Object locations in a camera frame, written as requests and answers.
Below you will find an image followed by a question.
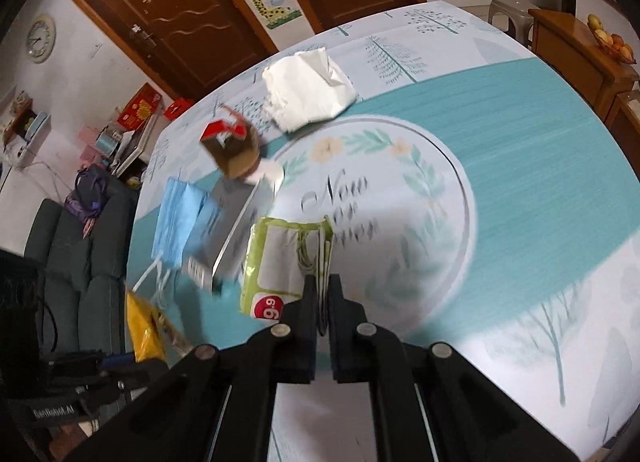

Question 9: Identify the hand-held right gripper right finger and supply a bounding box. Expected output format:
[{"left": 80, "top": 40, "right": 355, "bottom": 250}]
[{"left": 327, "top": 273, "right": 583, "bottom": 462}]

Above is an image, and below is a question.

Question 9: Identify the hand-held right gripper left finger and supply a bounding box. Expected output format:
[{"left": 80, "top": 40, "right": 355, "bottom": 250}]
[{"left": 65, "top": 275, "right": 319, "bottom": 462}]

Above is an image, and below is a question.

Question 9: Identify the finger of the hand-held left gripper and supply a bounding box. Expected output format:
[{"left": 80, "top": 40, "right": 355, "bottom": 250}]
[
  {"left": 97, "top": 351, "right": 138, "bottom": 369},
  {"left": 102, "top": 359, "right": 170, "bottom": 391}
]

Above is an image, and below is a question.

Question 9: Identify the yellow wrapper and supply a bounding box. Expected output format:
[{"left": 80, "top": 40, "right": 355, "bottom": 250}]
[{"left": 124, "top": 291, "right": 188, "bottom": 364}]

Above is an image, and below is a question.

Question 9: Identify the yellow-green tissue pack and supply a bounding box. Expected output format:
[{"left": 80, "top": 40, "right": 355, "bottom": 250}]
[{"left": 239, "top": 216, "right": 337, "bottom": 323}]

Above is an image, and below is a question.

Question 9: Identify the dark grey sofa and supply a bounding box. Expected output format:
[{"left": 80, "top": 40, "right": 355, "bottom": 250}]
[{"left": 22, "top": 177, "right": 141, "bottom": 358}]

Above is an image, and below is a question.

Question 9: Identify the grey cardboard box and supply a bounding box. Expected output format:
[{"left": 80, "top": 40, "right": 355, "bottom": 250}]
[{"left": 187, "top": 177, "right": 276, "bottom": 295}]

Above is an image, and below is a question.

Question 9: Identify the blue face mask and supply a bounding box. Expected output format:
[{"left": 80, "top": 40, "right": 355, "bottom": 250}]
[{"left": 131, "top": 176, "right": 223, "bottom": 310}]

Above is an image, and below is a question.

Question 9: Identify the small white paper scrap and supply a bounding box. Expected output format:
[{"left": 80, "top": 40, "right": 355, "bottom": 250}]
[{"left": 245, "top": 159, "right": 286, "bottom": 195}]

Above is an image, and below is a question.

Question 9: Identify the purple bag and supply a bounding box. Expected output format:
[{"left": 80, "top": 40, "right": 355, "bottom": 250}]
[{"left": 65, "top": 165, "right": 110, "bottom": 219}]

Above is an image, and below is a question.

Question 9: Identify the red and brown cigarette box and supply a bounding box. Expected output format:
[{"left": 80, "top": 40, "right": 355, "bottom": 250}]
[{"left": 199, "top": 107, "right": 261, "bottom": 180}]

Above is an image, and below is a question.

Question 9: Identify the teal round tin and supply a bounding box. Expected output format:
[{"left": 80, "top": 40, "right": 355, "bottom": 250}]
[{"left": 96, "top": 132, "right": 123, "bottom": 155}]

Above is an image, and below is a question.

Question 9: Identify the crumpled white tissue paper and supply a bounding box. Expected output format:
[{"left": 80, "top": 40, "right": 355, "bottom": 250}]
[{"left": 261, "top": 47, "right": 358, "bottom": 133}]

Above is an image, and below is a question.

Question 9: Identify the large red box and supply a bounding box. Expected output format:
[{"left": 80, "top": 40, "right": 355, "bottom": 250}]
[{"left": 116, "top": 82, "right": 162, "bottom": 130}]

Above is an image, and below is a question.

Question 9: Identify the tree print tablecloth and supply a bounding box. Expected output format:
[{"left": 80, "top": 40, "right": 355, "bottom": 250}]
[{"left": 125, "top": 0, "right": 640, "bottom": 462}]

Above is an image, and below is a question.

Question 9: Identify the small red box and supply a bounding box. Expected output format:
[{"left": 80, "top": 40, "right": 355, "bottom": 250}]
[{"left": 164, "top": 97, "right": 196, "bottom": 122}]

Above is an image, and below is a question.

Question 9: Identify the brown wooden door with stickers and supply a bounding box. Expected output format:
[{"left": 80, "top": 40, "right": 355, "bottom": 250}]
[{"left": 59, "top": 0, "right": 278, "bottom": 103}]

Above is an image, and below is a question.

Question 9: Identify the low wooden cabinet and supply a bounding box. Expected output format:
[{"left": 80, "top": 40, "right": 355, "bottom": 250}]
[{"left": 602, "top": 90, "right": 640, "bottom": 168}]

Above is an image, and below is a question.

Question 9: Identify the tall wooden cabinet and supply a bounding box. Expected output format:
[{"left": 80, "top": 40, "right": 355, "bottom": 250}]
[{"left": 527, "top": 7, "right": 640, "bottom": 113}]

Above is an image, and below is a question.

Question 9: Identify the grey plastic stool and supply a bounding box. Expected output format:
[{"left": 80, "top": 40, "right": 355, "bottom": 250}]
[{"left": 487, "top": 0, "right": 538, "bottom": 48}]

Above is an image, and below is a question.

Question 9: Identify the bowl of fruit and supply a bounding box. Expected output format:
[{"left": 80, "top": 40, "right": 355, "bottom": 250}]
[{"left": 586, "top": 14, "right": 638, "bottom": 64}]

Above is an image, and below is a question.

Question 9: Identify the white wall shelf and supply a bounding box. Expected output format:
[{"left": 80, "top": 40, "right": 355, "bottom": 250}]
[{"left": 0, "top": 92, "right": 51, "bottom": 168}]

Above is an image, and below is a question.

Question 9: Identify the round wall clock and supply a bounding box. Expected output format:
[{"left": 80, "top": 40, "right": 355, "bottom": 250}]
[{"left": 26, "top": 14, "right": 57, "bottom": 64}]

